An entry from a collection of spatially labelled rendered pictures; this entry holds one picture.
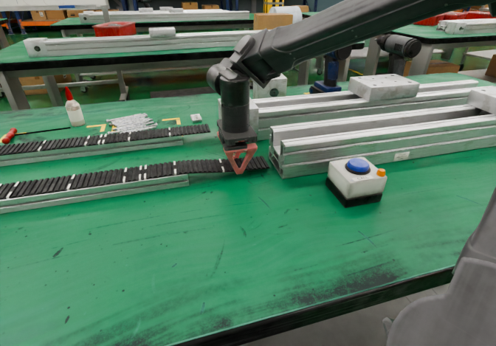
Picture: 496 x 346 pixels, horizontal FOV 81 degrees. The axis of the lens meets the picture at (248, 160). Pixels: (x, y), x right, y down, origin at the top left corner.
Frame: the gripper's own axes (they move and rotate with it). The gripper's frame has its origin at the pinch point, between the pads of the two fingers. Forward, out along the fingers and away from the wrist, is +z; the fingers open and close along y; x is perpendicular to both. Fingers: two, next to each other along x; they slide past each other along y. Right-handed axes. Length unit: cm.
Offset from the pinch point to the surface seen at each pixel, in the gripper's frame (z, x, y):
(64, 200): 1.1, 34.7, -2.4
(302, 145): -6.0, -12.9, -5.7
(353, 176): -4.0, -18.7, -16.1
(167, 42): -3, 10, 153
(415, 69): 30, -203, 162
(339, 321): 58, -30, -11
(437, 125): -6.6, -47.0, -5.5
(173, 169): -1.2, 13.8, -0.3
